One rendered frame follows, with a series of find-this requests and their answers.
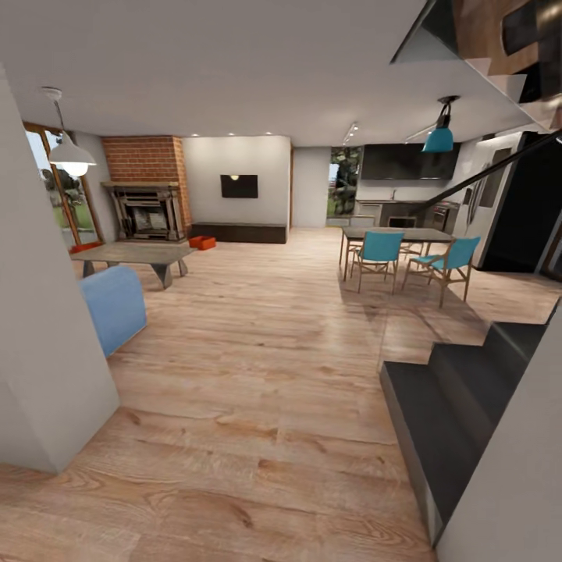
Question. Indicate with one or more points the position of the door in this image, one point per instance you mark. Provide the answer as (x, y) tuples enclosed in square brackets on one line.
[(67, 193)]

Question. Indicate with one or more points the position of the breakfast table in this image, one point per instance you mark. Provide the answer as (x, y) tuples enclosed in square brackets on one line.
[(356, 234)]

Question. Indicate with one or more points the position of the room light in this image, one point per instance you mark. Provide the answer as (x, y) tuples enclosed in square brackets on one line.
[(441, 137), (67, 151)]

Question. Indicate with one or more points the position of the cabinet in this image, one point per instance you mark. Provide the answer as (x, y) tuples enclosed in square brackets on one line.
[(384, 161), (239, 233), (429, 165)]

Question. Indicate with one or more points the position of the fridge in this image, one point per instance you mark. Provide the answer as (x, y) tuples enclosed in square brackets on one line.
[(497, 149)]

